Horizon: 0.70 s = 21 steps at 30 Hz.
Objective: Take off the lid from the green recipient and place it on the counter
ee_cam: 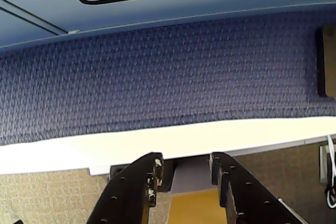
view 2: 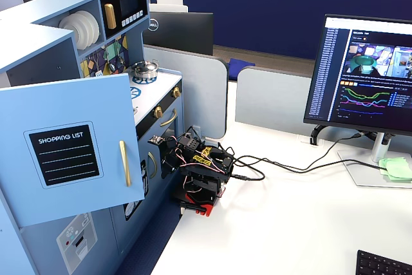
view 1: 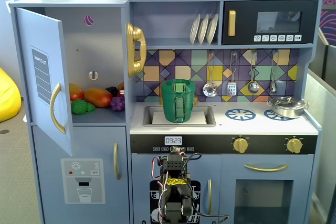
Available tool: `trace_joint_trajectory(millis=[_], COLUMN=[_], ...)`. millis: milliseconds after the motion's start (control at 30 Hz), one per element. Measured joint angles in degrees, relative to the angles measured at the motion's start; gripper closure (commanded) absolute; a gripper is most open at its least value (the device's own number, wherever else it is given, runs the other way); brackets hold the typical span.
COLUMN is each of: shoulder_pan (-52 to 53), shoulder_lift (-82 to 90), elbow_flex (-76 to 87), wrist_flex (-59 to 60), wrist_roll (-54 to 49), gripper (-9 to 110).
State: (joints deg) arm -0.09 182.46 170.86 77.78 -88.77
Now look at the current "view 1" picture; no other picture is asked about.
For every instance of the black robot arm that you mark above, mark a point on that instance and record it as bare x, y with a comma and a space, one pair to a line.
174, 165

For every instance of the steel pot lid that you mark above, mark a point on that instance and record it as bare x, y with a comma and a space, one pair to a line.
286, 101

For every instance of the blue toy kitchen unit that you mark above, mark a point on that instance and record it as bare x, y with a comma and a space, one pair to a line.
183, 130

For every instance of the grey toy sink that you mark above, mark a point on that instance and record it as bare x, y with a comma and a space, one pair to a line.
149, 123

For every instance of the blue dishwasher door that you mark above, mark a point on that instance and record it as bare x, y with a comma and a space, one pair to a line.
141, 166

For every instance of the green container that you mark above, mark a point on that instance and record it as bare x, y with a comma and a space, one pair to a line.
168, 108

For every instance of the gold stove knob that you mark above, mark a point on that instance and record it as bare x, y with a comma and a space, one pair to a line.
294, 145
240, 145

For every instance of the steel skimmer spoon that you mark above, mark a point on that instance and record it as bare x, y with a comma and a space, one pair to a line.
210, 90

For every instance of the purple toy grapes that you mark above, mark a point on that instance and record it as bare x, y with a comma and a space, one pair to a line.
117, 103

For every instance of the small red toy food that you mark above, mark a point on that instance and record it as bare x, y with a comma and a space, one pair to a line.
121, 93

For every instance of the steel slotted spatula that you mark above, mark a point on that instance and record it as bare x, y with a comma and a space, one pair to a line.
232, 89

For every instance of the small orange toy fruit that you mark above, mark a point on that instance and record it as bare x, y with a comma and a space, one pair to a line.
121, 86

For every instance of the dark toy blackberries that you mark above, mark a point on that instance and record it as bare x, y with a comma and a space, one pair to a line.
112, 90

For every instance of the blue freezer door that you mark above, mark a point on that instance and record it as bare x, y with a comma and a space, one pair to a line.
86, 142

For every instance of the orange toy papaya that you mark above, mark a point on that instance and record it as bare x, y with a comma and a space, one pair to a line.
98, 97

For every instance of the steel ladle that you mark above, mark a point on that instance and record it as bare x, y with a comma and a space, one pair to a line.
253, 87

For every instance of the green toy broccoli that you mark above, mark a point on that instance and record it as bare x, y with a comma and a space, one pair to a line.
78, 107

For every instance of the steel toy pot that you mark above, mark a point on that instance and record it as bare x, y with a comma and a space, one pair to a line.
286, 113

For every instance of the red yellow toy mango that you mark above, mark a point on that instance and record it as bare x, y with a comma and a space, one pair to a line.
75, 92

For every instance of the white toy plate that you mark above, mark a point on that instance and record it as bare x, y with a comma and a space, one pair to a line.
203, 29
194, 30
212, 28

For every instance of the gold toy telephone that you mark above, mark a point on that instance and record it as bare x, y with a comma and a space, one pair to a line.
136, 35

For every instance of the blue oven door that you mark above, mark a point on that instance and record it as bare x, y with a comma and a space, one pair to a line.
299, 195

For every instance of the black microwave door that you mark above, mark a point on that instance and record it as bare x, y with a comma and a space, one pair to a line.
246, 22

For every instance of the grey office partition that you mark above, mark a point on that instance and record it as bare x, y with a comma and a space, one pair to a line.
321, 129

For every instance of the blue fridge door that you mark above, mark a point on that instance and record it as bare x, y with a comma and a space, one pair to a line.
26, 77

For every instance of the dark round floor disc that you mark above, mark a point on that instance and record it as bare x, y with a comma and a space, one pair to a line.
4, 131

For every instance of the yellow bean bag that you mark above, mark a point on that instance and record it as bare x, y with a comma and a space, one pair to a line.
8, 98

